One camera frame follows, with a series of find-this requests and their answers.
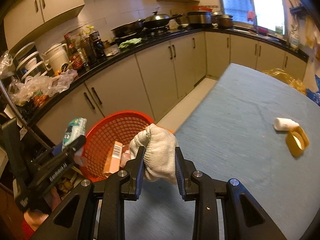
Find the dish rack with bowls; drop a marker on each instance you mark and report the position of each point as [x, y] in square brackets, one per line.
[28, 62]

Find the yellow plastic bag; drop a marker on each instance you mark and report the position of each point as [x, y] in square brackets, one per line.
[288, 79]

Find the crumpled clear plastic bags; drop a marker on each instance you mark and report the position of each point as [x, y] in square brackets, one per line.
[39, 85]

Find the black frying pan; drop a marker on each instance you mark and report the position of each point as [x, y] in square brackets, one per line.
[128, 29]

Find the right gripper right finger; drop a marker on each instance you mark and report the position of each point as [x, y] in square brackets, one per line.
[243, 216]

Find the kitchen window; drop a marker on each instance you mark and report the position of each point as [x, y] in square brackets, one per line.
[268, 14]

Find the green white tissue packet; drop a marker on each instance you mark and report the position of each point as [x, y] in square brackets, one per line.
[75, 128]

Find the green cloth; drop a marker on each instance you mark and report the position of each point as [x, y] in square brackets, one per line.
[130, 43]

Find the lower kitchen cabinets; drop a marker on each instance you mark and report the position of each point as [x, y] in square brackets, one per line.
[155, 79]

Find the brown packing tape roll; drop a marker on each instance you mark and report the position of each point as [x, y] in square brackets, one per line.
[297, 141]

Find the blue plastic bag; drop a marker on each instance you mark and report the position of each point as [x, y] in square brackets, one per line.
[314, 96]

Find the dark cooking pot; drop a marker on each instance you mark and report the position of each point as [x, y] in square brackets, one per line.
[223, 21]

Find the black rice cooker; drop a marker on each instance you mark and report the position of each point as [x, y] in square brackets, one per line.
[200, 19]

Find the white red plastic bag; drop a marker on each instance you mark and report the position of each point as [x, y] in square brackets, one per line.
[125, 155]

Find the orange cardboard box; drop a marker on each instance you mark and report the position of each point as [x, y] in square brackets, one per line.
[112, 164]

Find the white small bottle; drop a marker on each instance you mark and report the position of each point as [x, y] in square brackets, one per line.
[284, 124]

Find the upper wall cabinet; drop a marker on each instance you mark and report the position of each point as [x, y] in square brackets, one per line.
[26, 20]

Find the dark sauce bottle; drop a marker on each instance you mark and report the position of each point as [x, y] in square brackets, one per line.
[96, 42]

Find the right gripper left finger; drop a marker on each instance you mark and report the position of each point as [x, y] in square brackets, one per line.
[98, 204]

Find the red label sauce bottle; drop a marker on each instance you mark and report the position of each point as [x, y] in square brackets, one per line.
[73, 54]

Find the black wok with lid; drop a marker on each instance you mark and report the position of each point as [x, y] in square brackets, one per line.
[159, 20]

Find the orange plastic mesh basket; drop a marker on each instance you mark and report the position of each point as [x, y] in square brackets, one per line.
[122, 127]

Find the white knit glove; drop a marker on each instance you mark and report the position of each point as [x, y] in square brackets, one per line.
[159, 157]

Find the black countertop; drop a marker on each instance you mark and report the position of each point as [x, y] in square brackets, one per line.
[40, 112]

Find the blue table cloth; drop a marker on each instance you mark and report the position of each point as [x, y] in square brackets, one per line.
[230, 135]

